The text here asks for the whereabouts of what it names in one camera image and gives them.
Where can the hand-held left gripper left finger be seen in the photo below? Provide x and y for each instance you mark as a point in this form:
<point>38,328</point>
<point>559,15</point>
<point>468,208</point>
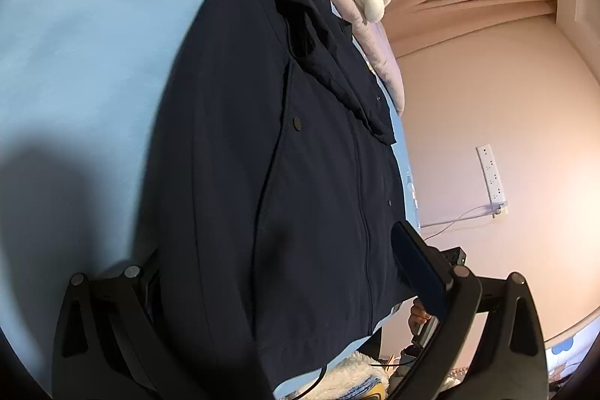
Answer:
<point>108,311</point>

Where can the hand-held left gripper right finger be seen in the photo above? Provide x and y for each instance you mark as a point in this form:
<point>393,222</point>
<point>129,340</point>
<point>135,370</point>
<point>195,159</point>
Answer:
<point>422,273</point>

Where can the navy jacket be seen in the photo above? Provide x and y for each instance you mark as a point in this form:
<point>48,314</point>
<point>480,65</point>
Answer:
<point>234,147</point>

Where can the person's right hand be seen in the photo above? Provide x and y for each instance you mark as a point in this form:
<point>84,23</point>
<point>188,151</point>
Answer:
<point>417,315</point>

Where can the white fluffy rug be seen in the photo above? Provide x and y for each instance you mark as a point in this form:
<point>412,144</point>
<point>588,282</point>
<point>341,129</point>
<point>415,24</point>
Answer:
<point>356,374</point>

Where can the white blue print cloth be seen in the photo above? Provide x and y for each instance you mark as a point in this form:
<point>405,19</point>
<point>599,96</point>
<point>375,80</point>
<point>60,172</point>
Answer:
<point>569,346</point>

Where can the pink quilt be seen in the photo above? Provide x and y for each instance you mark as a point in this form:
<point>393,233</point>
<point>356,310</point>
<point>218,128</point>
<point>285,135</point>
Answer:
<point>375,48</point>

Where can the light blue floral bedsheet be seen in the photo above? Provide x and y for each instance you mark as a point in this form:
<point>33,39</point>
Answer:
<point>84,53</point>

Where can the white wall outlet strip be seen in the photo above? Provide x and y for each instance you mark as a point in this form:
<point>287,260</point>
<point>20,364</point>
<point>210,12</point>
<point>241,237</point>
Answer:
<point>491,175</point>

